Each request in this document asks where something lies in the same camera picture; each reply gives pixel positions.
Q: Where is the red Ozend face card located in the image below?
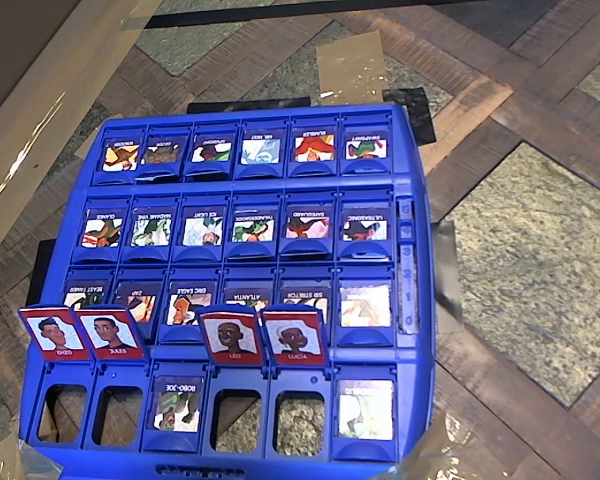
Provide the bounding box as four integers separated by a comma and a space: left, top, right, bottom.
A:
17, 304, 92, 362

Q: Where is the red Lucia face card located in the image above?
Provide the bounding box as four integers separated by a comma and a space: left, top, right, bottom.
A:
259, 304, 329, 369

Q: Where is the red Leo face card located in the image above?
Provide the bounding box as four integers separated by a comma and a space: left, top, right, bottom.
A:
197, 304, 264, 369

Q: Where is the red Jules face card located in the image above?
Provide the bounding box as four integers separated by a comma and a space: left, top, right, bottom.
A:
74, 305, 149, 362

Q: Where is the blue plastic game board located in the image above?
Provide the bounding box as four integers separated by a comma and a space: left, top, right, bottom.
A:
18, 102, 436, 480

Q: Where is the black tape piece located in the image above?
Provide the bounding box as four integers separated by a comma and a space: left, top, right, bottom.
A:
187, 97, 312, 117
382, 87, 439, 147

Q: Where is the long black tape strip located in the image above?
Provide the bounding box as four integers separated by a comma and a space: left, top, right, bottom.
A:
144, 0, 486, 30

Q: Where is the brown cardboard screen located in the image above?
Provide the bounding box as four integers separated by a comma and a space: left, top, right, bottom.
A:
0, 0, 164, 274

